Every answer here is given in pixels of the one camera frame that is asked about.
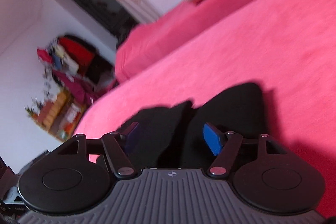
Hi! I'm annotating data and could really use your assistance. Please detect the black pants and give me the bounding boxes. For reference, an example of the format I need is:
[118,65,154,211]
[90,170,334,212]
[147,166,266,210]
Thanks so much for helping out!
[117,83,267,171]

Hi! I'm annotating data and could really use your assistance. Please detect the cluttered clothes shelf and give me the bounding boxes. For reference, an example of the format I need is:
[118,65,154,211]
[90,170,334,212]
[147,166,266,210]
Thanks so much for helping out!
[25,34,118,141]

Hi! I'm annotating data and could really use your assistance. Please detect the pink bed blanket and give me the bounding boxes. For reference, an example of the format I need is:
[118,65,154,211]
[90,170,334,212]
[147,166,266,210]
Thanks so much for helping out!
[77,0,335,217]

